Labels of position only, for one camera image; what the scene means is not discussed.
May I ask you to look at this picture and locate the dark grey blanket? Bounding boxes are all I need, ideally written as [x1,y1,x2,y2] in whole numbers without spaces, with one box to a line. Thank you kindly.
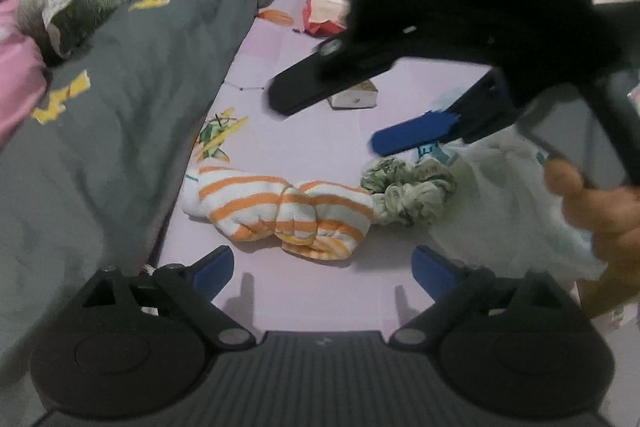
[1,0,271,386]

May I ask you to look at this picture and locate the right hand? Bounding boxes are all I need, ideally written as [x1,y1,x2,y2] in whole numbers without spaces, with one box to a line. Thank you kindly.
[544,157,640,319]

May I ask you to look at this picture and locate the yellow green candy wrapper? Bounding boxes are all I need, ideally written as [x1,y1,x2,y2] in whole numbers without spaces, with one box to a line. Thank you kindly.
[191,108,248,162]

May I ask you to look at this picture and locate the orange striped white socks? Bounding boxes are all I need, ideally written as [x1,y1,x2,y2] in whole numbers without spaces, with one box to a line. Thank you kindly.
[180,165,374,261]

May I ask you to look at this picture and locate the pink wet wipes pack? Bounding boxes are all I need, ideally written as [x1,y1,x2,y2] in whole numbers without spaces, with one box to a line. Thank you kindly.
[303,0,350,37]

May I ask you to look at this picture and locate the white blue plastic bag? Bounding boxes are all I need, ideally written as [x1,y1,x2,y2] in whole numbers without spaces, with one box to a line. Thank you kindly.
[412,128,606,285]

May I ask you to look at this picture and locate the gold tissue pack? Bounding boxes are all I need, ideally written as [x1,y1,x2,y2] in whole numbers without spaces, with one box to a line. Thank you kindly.
[328,80,378,110]

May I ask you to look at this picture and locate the pink quilt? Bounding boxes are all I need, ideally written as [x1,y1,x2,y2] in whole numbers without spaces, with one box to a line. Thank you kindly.
[0,0,47,146]

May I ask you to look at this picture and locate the orange snack wrapper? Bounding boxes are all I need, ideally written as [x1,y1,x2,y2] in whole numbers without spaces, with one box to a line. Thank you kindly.
[256,9,295,27]

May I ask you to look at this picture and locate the green floral scrunchie cloth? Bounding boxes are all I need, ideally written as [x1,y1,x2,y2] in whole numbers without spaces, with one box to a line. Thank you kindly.
[360,156,457,227]

